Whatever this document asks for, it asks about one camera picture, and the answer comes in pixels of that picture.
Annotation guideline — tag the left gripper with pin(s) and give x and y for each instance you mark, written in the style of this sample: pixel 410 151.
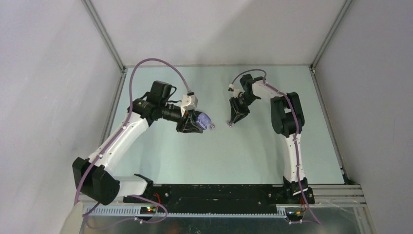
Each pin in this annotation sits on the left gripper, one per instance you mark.
pixel 185 124

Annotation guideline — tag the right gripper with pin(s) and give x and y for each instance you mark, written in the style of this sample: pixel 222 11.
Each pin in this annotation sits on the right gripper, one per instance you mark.
pixel 237 112

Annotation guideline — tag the purple earbud charging case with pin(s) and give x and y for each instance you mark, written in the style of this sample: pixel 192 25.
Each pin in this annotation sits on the purple earbud charging case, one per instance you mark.
pixel 203 120

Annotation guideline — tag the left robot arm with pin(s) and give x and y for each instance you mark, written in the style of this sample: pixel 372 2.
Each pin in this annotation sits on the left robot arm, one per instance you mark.
pixel 94 175

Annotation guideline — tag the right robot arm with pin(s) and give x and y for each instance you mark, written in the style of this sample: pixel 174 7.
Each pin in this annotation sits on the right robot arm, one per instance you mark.
pixel 287 120

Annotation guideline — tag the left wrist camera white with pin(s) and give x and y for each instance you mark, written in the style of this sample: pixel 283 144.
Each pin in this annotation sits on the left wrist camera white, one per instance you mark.
pixel 188 102

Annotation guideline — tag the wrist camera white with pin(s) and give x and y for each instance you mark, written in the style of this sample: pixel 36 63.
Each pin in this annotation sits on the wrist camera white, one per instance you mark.
pixel 235 92
pixel 188 102

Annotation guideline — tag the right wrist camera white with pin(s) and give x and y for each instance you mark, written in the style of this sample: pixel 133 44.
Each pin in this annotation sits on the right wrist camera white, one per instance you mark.
pixel 235 92

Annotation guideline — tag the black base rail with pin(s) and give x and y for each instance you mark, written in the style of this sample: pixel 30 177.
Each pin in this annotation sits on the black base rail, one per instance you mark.
pixel 214 198

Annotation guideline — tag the grey slotted cable duct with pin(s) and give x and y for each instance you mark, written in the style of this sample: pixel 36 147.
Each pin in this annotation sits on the grey slotted cable duct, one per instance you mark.
pixel 136 211

